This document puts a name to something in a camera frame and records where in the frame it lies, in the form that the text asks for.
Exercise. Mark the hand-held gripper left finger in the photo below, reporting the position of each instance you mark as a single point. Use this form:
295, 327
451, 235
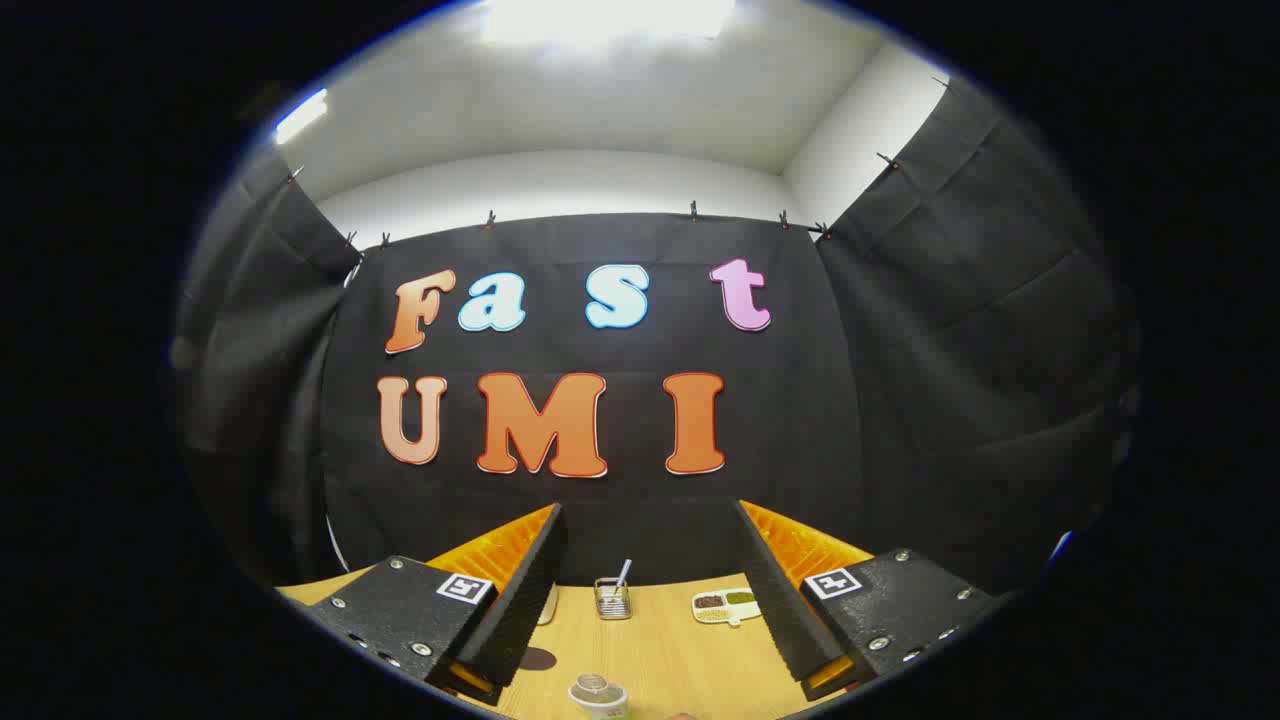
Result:
525, 600

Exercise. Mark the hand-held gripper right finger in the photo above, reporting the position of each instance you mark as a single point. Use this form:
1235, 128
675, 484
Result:
775, 600

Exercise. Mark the dark brown round coaster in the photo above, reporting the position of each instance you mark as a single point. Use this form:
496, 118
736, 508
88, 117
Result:
540, 659

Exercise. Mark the clear bottle with white label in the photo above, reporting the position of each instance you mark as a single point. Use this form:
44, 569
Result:
598, 702

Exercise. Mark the cream plastic box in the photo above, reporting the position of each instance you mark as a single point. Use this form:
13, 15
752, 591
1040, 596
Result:
548, 604

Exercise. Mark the white divided dish with beans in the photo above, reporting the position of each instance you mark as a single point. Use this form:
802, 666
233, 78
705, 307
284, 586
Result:
725, 606

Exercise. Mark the small metal mesh holder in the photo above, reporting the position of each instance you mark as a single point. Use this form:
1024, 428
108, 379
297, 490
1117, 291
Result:
612, 602

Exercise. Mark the white spoon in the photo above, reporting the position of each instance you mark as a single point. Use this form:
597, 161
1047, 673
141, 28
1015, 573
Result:
623, 574

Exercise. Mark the wooden table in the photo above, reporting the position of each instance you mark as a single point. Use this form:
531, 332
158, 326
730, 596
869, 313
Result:
680, 660

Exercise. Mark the black backdrop cloth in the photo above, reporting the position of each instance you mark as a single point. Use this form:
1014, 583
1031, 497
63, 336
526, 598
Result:
880, 400

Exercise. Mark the small ceiling light panel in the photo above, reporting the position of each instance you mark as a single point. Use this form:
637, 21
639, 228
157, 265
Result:
300, 116

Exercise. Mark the large ceiling light panel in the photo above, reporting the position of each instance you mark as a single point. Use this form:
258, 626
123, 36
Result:
605, 18

